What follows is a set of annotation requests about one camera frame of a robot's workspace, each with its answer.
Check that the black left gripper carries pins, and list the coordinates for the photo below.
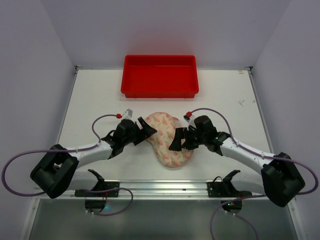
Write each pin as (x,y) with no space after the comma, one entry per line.
(137,132)

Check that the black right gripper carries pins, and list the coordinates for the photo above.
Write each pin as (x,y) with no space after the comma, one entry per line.
(187,139)

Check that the floral mesh laundry bag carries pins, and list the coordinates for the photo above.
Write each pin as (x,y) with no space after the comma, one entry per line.
(166,126)

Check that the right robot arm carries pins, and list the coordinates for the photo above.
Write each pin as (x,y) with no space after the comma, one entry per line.
(281,180)

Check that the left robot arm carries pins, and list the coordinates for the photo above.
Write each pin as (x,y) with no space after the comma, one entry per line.
(58,172)

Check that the red plastic tray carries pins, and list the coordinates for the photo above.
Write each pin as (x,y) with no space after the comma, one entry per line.
(160,76)

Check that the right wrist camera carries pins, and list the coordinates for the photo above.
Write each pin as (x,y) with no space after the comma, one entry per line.
(190,119)

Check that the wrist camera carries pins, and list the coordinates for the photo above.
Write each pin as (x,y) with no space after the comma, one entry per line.
(126,115)
(190,119)

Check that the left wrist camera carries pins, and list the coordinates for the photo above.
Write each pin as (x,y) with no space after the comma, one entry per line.
(126,115)

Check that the aluminium mounting rail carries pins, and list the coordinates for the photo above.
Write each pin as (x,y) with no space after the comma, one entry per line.
(169,189)

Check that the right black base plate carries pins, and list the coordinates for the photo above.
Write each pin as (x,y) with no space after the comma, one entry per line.
(223,188)

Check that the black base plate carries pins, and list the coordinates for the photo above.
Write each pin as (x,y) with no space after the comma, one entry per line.
(223,188)
(92,184)

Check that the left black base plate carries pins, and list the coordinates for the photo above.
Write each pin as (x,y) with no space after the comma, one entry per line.
(92,184)

